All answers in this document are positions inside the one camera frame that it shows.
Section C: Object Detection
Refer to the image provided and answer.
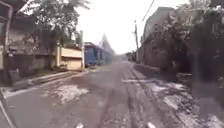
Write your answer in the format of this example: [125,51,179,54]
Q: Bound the distant pointed tree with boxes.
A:
[98,32,116,56]

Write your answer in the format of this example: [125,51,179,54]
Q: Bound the blue truck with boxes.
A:
[83,42,114,67]

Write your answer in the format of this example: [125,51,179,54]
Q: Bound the grey asphalt road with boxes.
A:
[0,60,224,128]

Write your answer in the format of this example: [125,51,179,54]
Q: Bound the utility pole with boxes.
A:
[132,19,140,64]

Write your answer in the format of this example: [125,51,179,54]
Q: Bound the grey gabled building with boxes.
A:
[140,6,176,46]

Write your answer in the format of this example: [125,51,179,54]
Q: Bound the robot's own part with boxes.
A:
[75,122,85,128]
[146,121,157,128]

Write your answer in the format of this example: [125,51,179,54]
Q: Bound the large leafy tree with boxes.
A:
[20,0,91,54]

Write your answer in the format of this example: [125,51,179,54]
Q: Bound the concrete kerb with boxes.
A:
[0,68,98,98]

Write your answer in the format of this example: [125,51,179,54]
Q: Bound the grey weathered building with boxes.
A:
[0,0,58,85]

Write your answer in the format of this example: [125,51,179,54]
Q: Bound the trees with dense foliage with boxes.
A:
[166,0,224,84]

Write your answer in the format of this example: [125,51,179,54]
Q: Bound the beige gate wall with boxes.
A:
[55,30,86,72]

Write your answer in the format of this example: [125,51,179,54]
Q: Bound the brick wall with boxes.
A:
[135,35,178,72]

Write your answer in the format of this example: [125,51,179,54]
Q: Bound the overhead wires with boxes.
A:
[139,0,156,25]

